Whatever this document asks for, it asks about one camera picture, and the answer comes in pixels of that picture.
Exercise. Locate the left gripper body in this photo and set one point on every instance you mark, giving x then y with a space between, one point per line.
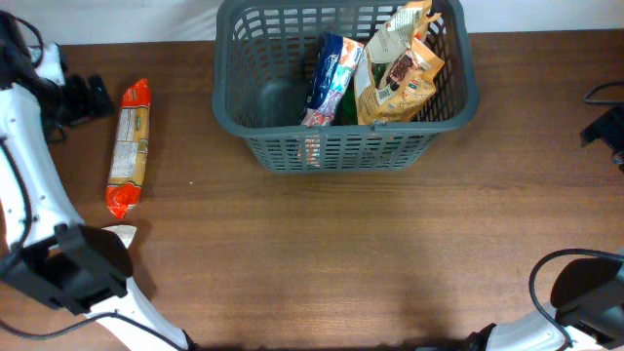
73 102

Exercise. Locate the white plastic bread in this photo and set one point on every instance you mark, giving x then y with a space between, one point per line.
126 233

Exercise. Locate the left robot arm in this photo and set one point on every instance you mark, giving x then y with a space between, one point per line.
53 256

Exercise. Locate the orange snack bag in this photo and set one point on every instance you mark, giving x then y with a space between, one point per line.
395 76

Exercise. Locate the grey plastic basket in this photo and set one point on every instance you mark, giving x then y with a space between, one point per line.
265 55

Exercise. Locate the orange noodle packet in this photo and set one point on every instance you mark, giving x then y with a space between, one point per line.
130 150

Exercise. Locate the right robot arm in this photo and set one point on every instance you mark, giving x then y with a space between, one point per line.
585 311

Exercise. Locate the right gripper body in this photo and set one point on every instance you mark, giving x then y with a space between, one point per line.
611 128

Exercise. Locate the colourful tissue multipack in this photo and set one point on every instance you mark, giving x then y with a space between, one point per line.
337 61

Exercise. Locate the green lid jar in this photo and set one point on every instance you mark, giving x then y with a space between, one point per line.
347 110

